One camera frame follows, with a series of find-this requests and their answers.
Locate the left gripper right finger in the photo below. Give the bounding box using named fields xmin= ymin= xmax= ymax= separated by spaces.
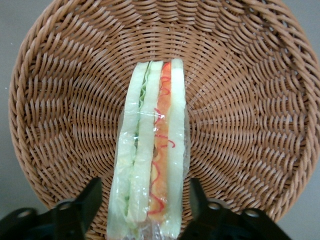
xmin=184 ymin=177 xmax=294 ymax=240

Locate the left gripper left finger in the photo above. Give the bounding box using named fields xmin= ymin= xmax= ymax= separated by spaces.
xmin=0 ymin=177 xmax=103 ymax=240

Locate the triangle sandwich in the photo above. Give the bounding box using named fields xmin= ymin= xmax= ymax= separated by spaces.
xmin=106 ymin=57 xmax=192 ymax=240

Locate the brown round wicker basket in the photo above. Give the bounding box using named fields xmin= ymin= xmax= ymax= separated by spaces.
xmin=7 ymin=0 xmax=320 ymax=225

